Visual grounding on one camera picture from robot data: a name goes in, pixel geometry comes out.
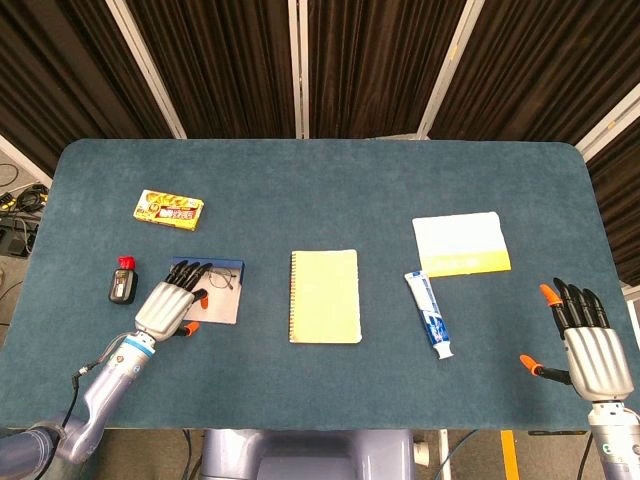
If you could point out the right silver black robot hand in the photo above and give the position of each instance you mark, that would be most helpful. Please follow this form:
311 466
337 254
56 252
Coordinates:
597 362

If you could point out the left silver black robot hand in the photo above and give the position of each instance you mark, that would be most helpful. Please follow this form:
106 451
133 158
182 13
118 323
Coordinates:
162 307

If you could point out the blue cardboard glasses case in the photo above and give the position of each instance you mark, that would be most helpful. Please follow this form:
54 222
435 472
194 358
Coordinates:
222 310

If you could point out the thin-framed eyeglasses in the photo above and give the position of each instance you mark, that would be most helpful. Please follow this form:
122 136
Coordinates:
218 278

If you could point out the lavender robot base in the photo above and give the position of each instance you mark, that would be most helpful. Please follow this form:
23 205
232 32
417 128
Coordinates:
310 455

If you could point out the right lavender robot arm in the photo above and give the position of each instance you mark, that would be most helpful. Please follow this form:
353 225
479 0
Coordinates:
615 445

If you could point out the left lavender robot arm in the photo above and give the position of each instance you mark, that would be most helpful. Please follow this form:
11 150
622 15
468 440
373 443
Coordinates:
107 390

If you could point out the black bottle red cap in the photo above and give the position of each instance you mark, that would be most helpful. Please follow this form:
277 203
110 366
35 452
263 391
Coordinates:
122 287

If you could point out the yellow red snack box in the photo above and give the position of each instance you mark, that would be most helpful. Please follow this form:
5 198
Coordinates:
167 210

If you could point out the yellow floor tape strip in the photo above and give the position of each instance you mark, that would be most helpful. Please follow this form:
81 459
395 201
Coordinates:
509 455

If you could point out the black floor device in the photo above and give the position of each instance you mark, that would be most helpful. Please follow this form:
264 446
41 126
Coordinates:
15 240

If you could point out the yellow spiral notebook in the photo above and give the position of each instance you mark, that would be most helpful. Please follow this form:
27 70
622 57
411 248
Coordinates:
325 297

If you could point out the dark brown curtain panel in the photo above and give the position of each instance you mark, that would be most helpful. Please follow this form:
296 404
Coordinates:
60 75
540 65
375 65
620 200
225 65

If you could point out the white blue toothpaste tube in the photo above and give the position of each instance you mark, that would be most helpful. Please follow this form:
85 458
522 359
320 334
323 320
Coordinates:
430 310

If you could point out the white yellow paper booklet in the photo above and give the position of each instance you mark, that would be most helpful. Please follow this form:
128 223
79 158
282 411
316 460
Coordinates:
460 240

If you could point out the teal blue table cloth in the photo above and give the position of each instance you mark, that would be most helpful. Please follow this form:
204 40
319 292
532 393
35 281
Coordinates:
320 190

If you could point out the white metal frame post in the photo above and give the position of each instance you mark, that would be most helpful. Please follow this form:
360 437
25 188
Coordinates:
145 65
607 125
299 65
22 157
447 65

